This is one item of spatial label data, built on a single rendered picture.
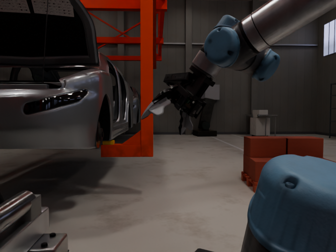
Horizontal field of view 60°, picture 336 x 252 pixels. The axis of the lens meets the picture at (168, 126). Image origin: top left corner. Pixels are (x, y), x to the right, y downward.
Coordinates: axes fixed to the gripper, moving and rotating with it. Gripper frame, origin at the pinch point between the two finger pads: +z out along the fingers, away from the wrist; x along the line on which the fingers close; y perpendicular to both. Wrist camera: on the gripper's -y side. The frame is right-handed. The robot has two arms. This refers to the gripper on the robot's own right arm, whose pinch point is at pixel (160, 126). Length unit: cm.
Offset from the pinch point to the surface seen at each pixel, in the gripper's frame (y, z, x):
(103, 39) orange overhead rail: -828, 111, 244
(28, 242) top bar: 42, 4, -37
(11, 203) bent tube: 41, 0, -40
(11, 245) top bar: 44, 2, -40
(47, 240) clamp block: 40, 5, -34
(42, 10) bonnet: -289, 33, -5
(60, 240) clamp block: 41, 4, -33
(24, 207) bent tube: 40, 0, -39
